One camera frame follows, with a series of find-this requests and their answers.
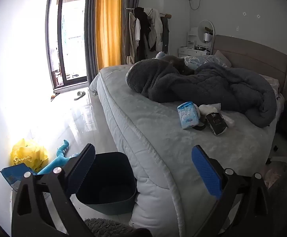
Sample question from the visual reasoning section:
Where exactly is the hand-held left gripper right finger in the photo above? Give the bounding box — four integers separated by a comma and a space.
192, 144, 279, 237

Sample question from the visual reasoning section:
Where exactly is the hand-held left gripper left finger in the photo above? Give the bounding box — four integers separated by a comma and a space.
11, 143, 96, 237

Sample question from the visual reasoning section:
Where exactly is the dark blue plastic bin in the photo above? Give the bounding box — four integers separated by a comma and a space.
76, 152, 137, 215

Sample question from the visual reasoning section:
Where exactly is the black tape roll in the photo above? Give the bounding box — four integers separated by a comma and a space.
192, 121, 207, 131

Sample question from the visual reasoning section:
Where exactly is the black packet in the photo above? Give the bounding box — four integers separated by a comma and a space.
205, 112, 228, 136

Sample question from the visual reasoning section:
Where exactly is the blue white tissue pack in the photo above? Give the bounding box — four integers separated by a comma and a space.
177, 101, 200, 130

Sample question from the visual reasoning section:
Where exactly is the white fluffy sock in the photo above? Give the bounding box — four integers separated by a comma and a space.
198, 102, 222, 116

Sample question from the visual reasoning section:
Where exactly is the blue plush dinosaur toy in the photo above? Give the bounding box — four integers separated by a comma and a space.
36, 139, 81, 176

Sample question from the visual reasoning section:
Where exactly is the yellow plastic bag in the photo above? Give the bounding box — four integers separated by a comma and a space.
10, 138, 49, 173

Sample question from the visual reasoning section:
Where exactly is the bed with light grey cover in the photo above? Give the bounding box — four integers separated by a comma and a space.
89, 64, 286, 237

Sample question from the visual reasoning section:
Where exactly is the black chair base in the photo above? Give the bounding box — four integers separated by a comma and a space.
266, 138, 287, 165

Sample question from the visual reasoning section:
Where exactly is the grey fluffy rug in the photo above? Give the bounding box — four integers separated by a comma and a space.
84, 218, 152, 237

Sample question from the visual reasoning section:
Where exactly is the blue crumpled packet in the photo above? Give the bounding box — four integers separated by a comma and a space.
0, 163, 36, 185

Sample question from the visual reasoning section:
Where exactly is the dark grey fleece blanket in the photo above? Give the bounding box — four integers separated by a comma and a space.
125, 59, 277, 129

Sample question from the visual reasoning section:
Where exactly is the pink pillow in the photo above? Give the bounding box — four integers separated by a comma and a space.
260, 74, 280, 92

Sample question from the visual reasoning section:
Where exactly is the blue patterned pillow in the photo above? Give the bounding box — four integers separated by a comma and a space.
183, 54, 223, 70

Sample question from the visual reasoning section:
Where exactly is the beige pillow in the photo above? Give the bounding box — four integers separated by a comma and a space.
213, 50, 232, 68

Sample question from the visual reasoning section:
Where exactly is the grey white plush toy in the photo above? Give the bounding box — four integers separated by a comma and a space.
156, 52, 183, 65

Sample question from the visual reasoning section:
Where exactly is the white dressing table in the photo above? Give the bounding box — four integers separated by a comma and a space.
178, 46, 209, 58

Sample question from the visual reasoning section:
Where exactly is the beige padded headboard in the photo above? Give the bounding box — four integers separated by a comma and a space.
212, 35, 287, 102

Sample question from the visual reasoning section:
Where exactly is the white shelf organizer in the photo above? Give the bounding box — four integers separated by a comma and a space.
187, 27, 199, 48

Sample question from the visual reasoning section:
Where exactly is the beige coat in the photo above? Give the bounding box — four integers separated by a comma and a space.
126, 12, 142, 65

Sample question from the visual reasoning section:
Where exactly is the dark framed glass door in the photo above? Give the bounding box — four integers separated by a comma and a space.
46, 0, 88, 89

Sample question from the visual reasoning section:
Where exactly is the dark grey garment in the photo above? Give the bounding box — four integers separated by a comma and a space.
161, 17, 171, 55

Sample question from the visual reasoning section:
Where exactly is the round white mirror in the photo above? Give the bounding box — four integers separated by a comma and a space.
198, 20, 215, 42

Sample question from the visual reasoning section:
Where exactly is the yellow curtain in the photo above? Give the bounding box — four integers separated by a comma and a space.
95, 0, 122, 73

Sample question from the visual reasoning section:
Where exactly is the black garment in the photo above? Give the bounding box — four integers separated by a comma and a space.
134, 7, 151, 60

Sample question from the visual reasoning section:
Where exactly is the white jacket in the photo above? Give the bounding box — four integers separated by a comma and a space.
143, 8, 164, 52

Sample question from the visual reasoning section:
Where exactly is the clothes rack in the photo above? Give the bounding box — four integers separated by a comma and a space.
126, 6, 172, 65

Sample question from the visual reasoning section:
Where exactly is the air conditioner cable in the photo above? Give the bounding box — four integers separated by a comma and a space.
189, 0, 203, 11

